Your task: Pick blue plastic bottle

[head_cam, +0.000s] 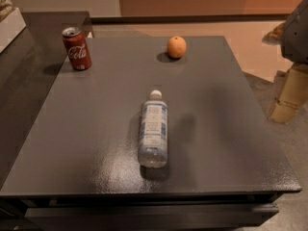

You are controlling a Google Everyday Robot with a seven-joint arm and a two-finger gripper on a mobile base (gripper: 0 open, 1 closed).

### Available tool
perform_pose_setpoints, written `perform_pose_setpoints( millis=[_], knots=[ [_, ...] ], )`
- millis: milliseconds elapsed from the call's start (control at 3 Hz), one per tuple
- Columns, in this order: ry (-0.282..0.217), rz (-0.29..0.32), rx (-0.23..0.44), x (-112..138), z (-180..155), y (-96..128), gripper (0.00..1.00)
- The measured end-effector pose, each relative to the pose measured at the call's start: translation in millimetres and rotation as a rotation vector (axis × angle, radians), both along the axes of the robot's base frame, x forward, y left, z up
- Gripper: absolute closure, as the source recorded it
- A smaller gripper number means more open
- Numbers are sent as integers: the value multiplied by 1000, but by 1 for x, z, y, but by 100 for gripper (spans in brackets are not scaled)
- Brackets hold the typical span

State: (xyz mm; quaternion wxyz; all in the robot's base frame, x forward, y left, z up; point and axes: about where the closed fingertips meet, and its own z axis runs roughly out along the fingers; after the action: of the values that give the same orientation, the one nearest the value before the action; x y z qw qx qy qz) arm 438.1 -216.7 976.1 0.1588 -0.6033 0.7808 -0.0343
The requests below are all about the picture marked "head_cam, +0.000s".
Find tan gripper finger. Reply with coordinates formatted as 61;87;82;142
269;63;308;124

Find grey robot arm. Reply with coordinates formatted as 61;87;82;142
267;0;308;123

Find dark table frame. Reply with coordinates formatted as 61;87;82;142
0;191;280;231

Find orange fruit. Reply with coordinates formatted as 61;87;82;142
167;36;187;59

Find clear blue-label plastic bottle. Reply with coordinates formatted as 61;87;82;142
138;90;167;168

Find white box at left edge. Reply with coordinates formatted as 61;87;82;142
0;8;26;53

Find red Coca-Cola can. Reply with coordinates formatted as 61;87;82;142
62;27;91;70

